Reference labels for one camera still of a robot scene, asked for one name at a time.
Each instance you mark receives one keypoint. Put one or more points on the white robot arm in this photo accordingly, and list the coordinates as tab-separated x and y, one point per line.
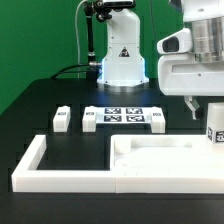
123	67

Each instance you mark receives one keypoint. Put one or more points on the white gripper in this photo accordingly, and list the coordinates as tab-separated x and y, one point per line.
182	73

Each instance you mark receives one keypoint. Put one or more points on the marker tag plate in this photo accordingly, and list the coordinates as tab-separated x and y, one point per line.
123	115

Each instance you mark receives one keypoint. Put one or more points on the white U-shaped fence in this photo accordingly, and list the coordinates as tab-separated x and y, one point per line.
27	177

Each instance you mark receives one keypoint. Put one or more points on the white desk top tray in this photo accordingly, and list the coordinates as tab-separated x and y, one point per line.
165	152

